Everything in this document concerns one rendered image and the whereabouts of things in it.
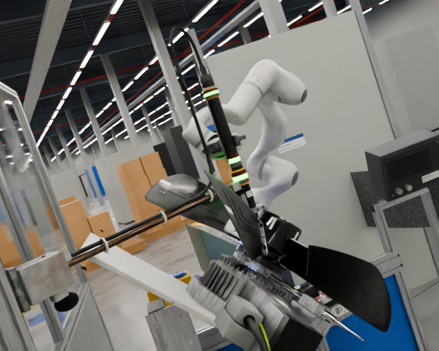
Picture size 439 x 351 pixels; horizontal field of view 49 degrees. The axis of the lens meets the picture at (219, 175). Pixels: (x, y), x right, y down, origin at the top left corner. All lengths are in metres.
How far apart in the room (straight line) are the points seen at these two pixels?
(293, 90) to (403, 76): 9.38
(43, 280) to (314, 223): 2.59
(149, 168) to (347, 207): 6.51
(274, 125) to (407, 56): 9.52
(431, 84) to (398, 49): 1.16
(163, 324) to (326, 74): 2.53
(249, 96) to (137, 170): 7.90
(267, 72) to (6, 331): 1.19
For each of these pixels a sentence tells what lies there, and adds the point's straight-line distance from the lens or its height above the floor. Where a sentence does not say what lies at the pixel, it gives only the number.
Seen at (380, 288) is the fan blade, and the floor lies 1.08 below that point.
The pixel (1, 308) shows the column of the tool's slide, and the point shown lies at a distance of 0.94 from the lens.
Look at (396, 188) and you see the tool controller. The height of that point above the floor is 1.09.
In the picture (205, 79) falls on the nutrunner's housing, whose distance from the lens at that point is 1.34.
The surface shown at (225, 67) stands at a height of 1.90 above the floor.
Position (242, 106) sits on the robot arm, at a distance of 1.63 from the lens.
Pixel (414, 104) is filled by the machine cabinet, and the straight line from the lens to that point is 11.23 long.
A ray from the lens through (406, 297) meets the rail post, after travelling 2.02.
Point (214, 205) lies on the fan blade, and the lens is 1.31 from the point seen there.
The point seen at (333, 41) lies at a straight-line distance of 3.50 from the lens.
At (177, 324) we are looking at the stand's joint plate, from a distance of 1.21.
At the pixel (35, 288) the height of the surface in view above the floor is 1.34.
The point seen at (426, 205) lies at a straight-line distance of 3.08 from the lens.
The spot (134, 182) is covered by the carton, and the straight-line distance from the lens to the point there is 9.44.
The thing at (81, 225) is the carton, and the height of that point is 0.80.
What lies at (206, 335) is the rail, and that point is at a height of 0.84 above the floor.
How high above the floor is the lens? 1.50
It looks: 5 degrees down
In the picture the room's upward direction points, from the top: 19 degrees counter-clockwise
